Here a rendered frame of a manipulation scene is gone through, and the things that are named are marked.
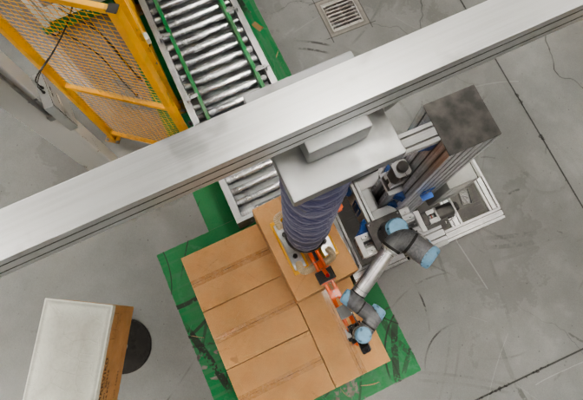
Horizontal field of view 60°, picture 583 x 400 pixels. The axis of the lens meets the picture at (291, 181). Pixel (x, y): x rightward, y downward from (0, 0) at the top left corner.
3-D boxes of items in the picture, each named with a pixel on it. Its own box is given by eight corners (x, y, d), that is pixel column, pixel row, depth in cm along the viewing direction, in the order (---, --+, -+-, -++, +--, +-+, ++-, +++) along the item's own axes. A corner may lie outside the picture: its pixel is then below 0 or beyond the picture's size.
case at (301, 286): (255, 222, 339) (251, 209, 300) (308, 196, 344) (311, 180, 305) (296, 304, 325) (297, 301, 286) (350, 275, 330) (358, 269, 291)
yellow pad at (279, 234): (269, 224, 298) (269, 222, 293) (284, 217, 299) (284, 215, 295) (295, 276, 290) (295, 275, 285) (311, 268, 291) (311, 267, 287)
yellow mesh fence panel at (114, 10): (105, 140, 425) (-66, -19, 222) (108, 130, 428) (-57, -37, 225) (204, 163, 420) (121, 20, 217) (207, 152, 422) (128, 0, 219)
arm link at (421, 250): (409, 226, 288) (416, 232, 235) (432, 241, 286) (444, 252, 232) (397, 243, 289) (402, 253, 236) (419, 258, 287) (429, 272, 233)
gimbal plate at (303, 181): (243, 103, 128) (241, 95, 123) (349, 59, 132) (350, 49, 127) (293, 207, 121) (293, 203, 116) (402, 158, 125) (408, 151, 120)
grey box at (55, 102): (59, 100, 275) (31, 75, 247) (68, 96, 276) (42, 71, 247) (70, 131, 271) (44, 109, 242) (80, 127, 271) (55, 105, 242)
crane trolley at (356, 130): (279, 109, 124) (278, 93, 114) (337, 84, 125) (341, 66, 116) (307, 166, 120) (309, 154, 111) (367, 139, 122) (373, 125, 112)
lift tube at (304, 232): (274, 210, 246) (258, 105, 126) (318, 190, 249) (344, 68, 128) (295, 254, 240) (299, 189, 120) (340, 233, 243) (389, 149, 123)
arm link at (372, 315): (369, 298, 240) (356, 318, 238) (389, 312, 239) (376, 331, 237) (367, 298, 248) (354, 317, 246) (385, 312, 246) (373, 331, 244)
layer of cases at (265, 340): (192, 264, 384) (180, 258, 345) (309, 210, 395) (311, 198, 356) (255, 418, 356) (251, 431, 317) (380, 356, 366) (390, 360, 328)
